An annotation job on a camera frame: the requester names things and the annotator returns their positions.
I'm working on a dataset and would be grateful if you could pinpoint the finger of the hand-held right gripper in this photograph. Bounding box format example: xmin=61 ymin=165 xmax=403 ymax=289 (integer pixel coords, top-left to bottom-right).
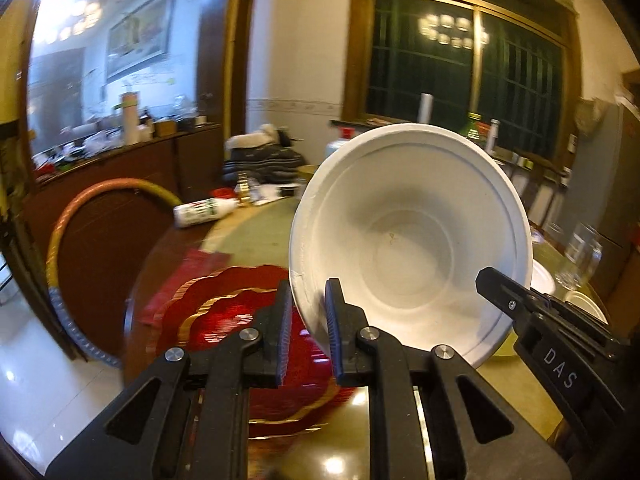
xmin=475 ymin=267 xmax=555 ymax=327
xmin=547 ymin=294 xmax=608 ymax=335

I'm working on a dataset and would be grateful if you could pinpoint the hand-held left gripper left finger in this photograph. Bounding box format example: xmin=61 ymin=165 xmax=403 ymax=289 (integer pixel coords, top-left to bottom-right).
xmin=45 ymin=279 xmax=293 ymax=480

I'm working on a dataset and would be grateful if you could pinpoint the large green plastic bottle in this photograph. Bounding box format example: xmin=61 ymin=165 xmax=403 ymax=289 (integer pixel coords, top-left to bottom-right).
xmin=465 ymin=112 xmax=489 ymax=148

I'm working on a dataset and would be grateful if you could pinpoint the large white foam bowl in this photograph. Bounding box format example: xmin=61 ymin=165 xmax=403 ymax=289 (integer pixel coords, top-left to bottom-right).
xmin=289 ymin=122 xmax=532 ymax=368

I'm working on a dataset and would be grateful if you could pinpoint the wooden framed window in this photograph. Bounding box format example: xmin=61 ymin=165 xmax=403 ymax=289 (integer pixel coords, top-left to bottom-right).
xmin=342 ymin=0 xmax=583 ymax=141

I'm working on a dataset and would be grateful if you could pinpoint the glass beer mug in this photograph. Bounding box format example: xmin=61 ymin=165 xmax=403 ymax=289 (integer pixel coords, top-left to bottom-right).
xmin=556 ymin=224 xmax=603 ymax=290

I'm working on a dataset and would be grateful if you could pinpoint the grey refrigerator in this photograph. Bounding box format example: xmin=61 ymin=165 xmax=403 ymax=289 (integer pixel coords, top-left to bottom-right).
xmin=575 ymin=100 xmax=640 ymax=301

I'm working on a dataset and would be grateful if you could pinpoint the wooden door frame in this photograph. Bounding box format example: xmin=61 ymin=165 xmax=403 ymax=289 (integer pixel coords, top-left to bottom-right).
xmin=220 ymin=0 xmax=261 ymax=141

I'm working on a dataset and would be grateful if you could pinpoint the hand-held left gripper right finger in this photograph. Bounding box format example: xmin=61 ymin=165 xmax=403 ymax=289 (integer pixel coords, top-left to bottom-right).
xmin=324 ymin=277 xmax=571 ymax=480

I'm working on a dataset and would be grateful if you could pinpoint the white liquor bottle red label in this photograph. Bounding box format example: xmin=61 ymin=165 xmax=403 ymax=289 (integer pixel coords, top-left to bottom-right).
xmin=325 ymin=127 xmax=357 ymax=163

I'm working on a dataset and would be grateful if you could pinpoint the white bottle green label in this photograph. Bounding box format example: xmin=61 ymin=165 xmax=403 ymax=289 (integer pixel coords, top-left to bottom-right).
xmin=172 ymin=196 xmax=240 ymax=229

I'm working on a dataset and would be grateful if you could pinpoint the red scalloped plate white sticker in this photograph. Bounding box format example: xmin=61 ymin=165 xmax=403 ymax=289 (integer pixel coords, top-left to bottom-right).
xmin=187 ymin=290 xmax=333 ymax=413

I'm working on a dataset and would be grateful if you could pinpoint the white tall thermos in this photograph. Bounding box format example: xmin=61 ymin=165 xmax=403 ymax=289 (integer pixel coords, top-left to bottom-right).
xmin=118 ymin=91 xmax=141 ymax=146

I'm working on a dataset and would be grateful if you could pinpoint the orange yellow hoop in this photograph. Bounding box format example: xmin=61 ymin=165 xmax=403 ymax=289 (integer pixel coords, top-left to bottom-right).
xmin=46 ymin=178 xmax=183 ymax=368

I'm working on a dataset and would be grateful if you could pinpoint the red scalloped plastic plate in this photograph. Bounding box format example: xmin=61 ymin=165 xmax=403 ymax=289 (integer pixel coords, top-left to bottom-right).
xmin=145 ymin=264 xmax=358 ymax=436

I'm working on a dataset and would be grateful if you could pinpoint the small white foam bowl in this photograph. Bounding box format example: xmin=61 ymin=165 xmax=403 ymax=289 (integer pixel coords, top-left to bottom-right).
xmin=531 ymin=259 xmax=557 ymax=297

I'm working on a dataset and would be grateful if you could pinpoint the wooden sideboard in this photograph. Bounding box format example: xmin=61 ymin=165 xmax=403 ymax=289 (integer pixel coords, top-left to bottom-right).
xmin=20 ymin=122 xmax=226 ymax=356

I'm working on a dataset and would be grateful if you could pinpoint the plastic bag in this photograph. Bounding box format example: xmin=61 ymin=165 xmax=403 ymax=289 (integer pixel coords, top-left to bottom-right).
xmin=575 ymin=97 xmax=608 ymax=136

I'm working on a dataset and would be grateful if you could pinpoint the framed wall painting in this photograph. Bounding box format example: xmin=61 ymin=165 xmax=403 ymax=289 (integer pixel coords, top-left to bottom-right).
xmin=105 ymin=0 xmax=178 ymax=81

